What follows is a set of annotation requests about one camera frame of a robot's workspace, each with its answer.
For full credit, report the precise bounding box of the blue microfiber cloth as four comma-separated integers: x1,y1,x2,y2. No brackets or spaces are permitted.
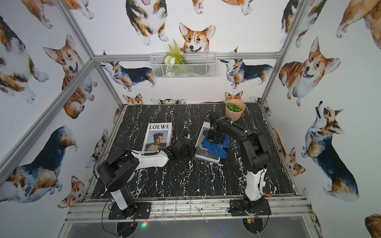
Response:
201,135,231,159

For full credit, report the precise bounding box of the grey Twins story book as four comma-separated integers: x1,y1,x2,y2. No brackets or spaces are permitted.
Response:
194,121,222,164

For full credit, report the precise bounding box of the white LOEWE book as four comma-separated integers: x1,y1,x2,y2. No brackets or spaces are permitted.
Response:
142,123,173,152

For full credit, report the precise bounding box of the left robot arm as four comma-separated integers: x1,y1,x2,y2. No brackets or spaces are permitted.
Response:
97,136,195,212

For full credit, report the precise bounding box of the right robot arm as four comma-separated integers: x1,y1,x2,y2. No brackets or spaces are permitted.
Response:
206,112,271,203

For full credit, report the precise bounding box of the green succulent plant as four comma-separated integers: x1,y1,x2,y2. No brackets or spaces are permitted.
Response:
226,103,242,113

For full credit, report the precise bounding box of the peach plant pot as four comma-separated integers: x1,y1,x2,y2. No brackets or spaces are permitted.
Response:
225,99,246,122

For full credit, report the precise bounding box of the green fern with white flowers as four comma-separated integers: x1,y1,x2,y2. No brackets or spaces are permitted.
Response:
163,40,186,77

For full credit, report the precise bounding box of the white wire basket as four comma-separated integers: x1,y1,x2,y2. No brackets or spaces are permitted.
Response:
150,53,217,79

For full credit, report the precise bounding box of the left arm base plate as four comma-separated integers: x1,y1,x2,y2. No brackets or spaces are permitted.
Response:
108,202,152,220

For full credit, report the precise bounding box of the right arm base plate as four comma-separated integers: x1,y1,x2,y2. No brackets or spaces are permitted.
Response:
228,198,271,216

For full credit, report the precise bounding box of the aluminium front rail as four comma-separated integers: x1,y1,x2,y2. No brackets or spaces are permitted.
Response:
64,196,312,224

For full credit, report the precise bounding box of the aluminium frame post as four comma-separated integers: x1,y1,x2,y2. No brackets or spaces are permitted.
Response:
260,1,309,107

